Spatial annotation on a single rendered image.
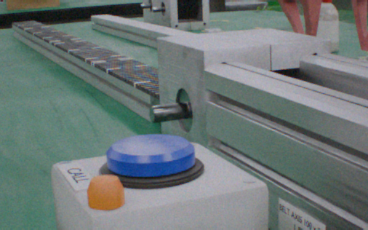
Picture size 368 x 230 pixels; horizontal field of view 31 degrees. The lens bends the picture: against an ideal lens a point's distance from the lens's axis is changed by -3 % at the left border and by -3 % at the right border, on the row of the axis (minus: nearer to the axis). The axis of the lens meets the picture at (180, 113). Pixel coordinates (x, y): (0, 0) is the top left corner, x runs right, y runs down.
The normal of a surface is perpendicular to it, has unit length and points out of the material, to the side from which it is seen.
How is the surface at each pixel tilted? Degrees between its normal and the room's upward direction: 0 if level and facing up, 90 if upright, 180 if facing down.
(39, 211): 0
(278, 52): 90
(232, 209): 90
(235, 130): 90
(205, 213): 90
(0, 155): 0
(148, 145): 3
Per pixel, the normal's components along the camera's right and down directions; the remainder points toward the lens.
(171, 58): -0.93, 0.12
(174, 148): 0.00, -0.97
